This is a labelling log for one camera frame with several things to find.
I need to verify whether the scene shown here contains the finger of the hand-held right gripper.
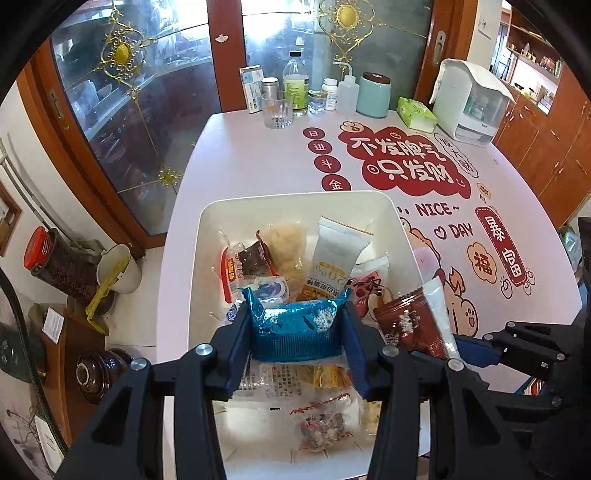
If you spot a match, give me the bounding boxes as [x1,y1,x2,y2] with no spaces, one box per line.
[453,320,579,371]

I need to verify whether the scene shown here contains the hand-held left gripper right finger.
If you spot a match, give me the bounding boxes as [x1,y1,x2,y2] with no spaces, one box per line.
[341,301,532,480]

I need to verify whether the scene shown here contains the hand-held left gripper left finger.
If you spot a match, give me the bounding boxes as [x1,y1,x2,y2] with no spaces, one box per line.
[55,300,254,480]

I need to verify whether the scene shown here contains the clear text-printed bread packet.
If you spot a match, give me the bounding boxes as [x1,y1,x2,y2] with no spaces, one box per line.
[237,362,355,400]

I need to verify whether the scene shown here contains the blue snowflake snack packet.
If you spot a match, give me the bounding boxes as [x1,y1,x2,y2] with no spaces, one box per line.
[242,287,348,363]

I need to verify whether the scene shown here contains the white packet with red print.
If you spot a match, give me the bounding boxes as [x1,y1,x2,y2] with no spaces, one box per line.
[346,275,385,320]

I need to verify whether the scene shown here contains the brown snowflake snack packet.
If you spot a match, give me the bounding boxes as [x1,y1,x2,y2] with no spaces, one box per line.
[373,277,458,362]

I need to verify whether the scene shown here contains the blueberry cake packet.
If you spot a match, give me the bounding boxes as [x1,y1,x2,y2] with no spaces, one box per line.
[225,274,295,325]

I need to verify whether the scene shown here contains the clear nut candy packet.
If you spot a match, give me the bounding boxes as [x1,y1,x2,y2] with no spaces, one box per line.
[290,394,359,457]

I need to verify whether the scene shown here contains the clear sausage snack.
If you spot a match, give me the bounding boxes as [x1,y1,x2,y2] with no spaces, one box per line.
[220,244,246,304]

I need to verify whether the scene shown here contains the dark brown snack packet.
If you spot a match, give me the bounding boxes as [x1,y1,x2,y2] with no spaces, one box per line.
[239,230,279,278]

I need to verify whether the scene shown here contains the white and orange snack bar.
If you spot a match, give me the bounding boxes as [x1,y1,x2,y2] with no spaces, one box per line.
[299,215,373,302]

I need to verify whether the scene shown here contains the pale rice cracker packet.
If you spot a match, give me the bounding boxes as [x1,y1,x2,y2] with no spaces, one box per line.
[267,223,308,278]

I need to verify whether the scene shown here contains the white plastic bin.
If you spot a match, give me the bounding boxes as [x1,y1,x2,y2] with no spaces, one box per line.
[187,189,438,480]

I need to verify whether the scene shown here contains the green plastic bag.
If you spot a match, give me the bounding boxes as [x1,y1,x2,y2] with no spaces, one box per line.
[558,225,583,269]

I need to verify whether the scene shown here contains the brown ceramic pot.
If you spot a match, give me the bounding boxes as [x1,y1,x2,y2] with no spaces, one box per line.
[75,348,136,405]

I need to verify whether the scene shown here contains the cream enamel pot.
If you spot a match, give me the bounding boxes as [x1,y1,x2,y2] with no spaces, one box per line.
[93,243,142,297]

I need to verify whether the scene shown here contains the white paper card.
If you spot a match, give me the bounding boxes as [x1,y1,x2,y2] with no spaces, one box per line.
[43,308,64,345]

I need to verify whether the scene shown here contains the red lid coffee bean jar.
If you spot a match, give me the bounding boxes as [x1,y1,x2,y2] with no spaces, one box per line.
[23,226,101,302]

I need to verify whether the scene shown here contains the white countertop appliance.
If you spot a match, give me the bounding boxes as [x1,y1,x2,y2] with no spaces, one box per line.
[429,58,517,148]

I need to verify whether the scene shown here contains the clear glass tumbler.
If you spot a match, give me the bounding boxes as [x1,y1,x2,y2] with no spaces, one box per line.
[261,90,295,130]

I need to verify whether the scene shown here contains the green tissue pack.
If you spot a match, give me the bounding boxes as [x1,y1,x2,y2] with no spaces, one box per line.
[396,96,438,134]

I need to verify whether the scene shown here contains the wooden glass cabinet door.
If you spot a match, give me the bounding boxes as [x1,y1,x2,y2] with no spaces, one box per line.
[25,0,223,251]

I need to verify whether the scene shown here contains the teal canister with brown lid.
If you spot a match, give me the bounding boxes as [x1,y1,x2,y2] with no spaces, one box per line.
[356,72,393,120]

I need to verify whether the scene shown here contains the translucent squeeze bottle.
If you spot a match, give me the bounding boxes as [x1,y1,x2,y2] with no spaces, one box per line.
[332,62,361,116]

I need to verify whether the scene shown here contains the white medicine box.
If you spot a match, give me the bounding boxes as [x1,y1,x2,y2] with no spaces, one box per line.
[239,65,265,114]

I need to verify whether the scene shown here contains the white pill bottle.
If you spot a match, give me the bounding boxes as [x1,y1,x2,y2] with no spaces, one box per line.
[322,78,341,112]

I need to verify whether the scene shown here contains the clear bottle with green label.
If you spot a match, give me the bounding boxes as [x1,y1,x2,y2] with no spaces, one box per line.
[282,49,310,116]

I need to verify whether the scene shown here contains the wooden display shelf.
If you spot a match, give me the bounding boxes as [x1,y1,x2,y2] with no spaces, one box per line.
[498,8,570,112]

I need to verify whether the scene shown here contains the frosted glass wooden door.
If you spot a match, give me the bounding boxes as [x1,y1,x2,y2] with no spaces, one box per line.
[221,0,465,114]

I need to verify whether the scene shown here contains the wooden wall cabinets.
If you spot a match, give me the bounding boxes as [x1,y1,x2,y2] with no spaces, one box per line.
[491,74,591,228]

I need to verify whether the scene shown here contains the wooden picture frame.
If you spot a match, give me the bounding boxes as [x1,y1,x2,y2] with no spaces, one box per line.
[0,181,23,258]

